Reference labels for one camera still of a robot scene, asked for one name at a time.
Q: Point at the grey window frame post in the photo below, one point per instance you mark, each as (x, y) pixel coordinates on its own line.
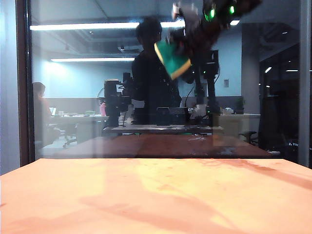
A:
(306, 97)

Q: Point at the green and yellow sponge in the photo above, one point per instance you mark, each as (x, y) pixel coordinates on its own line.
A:
(174, 61)

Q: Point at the large glass window pane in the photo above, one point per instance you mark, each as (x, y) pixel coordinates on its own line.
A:
(97, 73)

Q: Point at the dark brown window frame post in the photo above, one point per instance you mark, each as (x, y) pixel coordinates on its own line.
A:
(22, 85)

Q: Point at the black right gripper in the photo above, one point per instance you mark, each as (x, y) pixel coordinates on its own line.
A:
(201, 34)

